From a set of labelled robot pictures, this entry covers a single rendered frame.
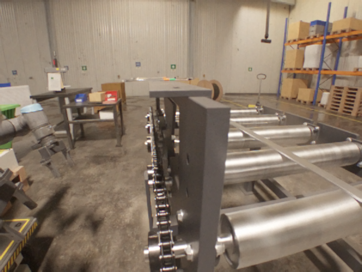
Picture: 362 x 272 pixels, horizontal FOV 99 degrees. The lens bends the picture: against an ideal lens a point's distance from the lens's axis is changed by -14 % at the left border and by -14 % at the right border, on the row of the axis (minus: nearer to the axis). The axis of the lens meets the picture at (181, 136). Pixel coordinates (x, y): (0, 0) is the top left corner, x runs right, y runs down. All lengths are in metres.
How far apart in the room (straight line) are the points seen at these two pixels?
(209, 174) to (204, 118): 0.06
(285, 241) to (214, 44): 11.47
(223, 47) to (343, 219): 11.58
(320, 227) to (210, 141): 0.37
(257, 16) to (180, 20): 4.87
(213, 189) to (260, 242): 0.21
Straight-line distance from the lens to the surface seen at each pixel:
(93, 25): 11.52
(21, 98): 7.38
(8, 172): 0.67
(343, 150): 1.00
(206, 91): 0.26
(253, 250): 0.40
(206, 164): 0.19
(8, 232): 0.71
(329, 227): 0.52
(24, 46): 12.87
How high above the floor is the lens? 1.19
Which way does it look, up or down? 19 degrees down
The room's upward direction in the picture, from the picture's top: straight up
